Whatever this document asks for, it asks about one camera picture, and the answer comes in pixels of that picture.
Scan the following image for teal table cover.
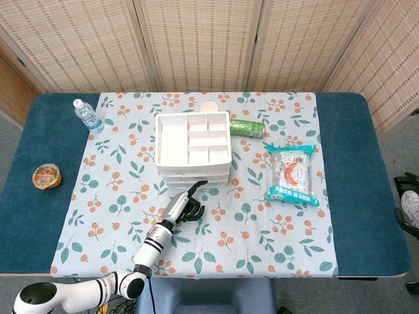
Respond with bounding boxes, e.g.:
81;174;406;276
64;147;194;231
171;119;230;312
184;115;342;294
0;92;412;279

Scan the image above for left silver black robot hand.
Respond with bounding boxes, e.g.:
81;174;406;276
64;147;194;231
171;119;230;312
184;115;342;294
162;179;210;226

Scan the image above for green drink can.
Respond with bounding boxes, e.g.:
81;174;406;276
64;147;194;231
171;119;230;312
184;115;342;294
228;118;266;139

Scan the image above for teal snack bag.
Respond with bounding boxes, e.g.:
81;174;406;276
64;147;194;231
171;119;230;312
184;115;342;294
263;143;321;207

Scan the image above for woven folding screen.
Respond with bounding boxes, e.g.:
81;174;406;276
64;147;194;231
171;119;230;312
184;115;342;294
0;0;419;141

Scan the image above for blue-grey seat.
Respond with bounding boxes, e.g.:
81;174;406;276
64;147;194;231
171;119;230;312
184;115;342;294
136;277;278;314

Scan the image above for white drawer organizer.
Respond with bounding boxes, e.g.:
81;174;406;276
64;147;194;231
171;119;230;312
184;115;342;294
155;111;233;190

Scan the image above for floral tablecloth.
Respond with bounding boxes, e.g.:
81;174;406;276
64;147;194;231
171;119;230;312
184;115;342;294
49;91;340;279

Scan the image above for white sneaker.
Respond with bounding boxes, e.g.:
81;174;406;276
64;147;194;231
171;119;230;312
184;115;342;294
401;190;419;228

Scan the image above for orange jelly cup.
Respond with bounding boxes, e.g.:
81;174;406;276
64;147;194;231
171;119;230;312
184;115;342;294
31;162;63;190

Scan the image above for black cable bundle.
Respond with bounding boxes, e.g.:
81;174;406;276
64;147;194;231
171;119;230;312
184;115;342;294
107;294;139;314

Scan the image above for clear water bottle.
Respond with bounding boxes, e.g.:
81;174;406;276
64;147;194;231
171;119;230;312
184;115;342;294
72;98;105;133

